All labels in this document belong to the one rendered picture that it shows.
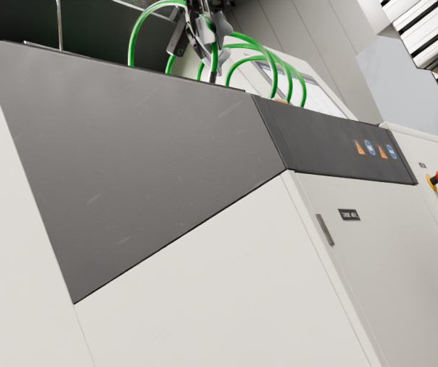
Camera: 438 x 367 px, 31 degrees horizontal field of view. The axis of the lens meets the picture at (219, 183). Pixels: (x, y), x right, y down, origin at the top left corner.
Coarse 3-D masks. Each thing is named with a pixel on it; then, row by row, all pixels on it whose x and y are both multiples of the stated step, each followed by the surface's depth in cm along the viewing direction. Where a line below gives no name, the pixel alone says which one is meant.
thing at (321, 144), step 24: (288, 120) 152; (312, 120) 163; (336, 120) 174; (288, 144) 146; (312, 144) 156; (336, 144) 167; (384, 144) 193; (312, 168) 150; (336, 168) 159; (360, 168) 171; (384, 168) 183
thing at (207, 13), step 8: (192, 0) 169; (200, 0) 168; (208, 0) 167; (216, 0) 167; (224, 0) 167; (192, 8) 170; (200, 8) 169; (208, 8) 165; (216, 8) 167; (224, 8) 168; (208, 16) 167
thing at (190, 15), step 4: (188, 4) 171; (188, 8) 170; (188, 12) 170; (192, 12) 170; (196, 12) 171; (188, 16) 170; (192, 16) 171; (196, 16) 171; (188, 20) 171; (192, 20) 171; (188, 24) 172; (192, 24) 172; (192, 28) 172; (196, 28) 172; (192, 32) 173; (196, 32) 173
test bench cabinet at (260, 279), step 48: (288, 192) 140; (192, 240) 151; (240, 240) 145; (288, 240) 140; (144, 288) 157; (192, 288) 151; (240, 288) 145; (288, 288) 139; (336, 288) 134; (96, 336) 163; (144, 336) 156; (192, 336) 150; (240, 336) 144; (288, 336) 139; (336, 336) 134
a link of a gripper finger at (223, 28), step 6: (222, 12) 173; (210, 18) 174; (216, 18) 174; (222, 18) 173; (216, 24) 175; (222, 24) 174; (228, 24) 172; (216, 30) 175; (222, 30) 175; (228, 30) 173; (216, 36) 176; (222, 36) 176; (222, 42) 177
